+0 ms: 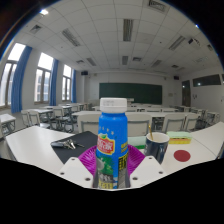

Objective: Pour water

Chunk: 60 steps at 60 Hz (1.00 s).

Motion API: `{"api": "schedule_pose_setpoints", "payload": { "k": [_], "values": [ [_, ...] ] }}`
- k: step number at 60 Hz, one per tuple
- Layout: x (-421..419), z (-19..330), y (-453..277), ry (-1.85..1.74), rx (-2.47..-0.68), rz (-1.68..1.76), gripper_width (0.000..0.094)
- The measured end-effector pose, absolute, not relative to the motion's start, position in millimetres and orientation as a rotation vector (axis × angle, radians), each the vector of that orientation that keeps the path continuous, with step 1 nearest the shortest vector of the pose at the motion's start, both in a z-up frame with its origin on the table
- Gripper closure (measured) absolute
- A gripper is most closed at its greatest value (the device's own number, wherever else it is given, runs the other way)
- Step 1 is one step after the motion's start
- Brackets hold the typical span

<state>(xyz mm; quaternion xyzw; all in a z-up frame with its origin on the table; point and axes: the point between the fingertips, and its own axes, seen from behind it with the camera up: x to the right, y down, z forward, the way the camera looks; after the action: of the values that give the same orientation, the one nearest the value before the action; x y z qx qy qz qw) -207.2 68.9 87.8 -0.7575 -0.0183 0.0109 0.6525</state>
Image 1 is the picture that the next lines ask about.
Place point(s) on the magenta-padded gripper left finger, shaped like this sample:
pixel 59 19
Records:
pixel 75 170

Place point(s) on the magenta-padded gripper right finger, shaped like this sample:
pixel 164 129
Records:
pixel 148 170

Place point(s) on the blue white-capped drink bottle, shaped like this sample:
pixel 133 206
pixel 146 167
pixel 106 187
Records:
pixel 112 133

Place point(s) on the dark blue mug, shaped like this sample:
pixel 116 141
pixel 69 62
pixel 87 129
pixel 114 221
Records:
pixel 158 146

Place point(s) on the bunch of keys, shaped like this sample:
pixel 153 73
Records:
pixel 65 144

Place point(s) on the black mouse pad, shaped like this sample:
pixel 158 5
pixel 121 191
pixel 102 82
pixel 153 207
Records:
pixel 83 140

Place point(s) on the golden spoon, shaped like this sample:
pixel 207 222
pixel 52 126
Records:
pixel 150 131

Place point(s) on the green and yellow sponge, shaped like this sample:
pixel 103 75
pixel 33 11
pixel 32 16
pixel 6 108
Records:
pixel 179 136

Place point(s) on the group of classroom desks and chairs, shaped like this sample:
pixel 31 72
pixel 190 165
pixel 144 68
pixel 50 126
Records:
pixel 60 116

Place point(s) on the green chalkboard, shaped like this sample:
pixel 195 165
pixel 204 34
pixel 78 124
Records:
pixel 133 93

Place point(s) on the dark door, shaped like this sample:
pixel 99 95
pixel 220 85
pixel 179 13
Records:
pixel 186 93

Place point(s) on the bright window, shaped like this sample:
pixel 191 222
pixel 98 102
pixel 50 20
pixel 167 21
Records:
pixel 43 80
pixel 8 76
pixel 66 83

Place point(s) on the dark high window strip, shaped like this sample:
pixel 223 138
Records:
pixel 206 80

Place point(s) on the ceiling projector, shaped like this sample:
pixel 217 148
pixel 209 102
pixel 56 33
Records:
pixel 193 42

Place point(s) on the group of ceiling lights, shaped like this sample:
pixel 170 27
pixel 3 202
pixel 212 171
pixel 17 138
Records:
pixel 127 30

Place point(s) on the black wall speaker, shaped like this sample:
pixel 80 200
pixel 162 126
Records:
pixel 176 77
pixel 84 72

